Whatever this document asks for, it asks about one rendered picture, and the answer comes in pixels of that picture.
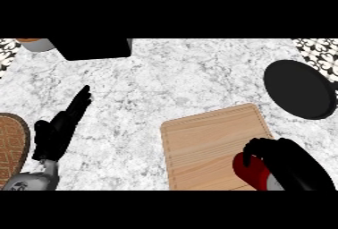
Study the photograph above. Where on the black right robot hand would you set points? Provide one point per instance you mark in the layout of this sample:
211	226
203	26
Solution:
289	167

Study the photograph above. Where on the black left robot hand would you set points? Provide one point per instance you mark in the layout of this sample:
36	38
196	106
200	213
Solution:
56	135

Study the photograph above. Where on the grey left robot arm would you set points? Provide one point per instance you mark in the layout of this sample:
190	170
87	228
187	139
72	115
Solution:
35	180

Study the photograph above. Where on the pale wooden cutting board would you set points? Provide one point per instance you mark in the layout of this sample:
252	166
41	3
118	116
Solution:
208	149

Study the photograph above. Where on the black round pan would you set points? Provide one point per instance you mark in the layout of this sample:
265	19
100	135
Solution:
298	89

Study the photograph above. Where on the brown woven placemat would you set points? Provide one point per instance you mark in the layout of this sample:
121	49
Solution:
11	149

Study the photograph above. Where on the black and white patterned mat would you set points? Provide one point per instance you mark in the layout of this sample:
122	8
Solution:
318	55
5	55

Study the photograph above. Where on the black box appliance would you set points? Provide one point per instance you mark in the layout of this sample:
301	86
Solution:
94	47

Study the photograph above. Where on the grey cup with brown top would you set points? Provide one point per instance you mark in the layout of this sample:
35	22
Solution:
36	44

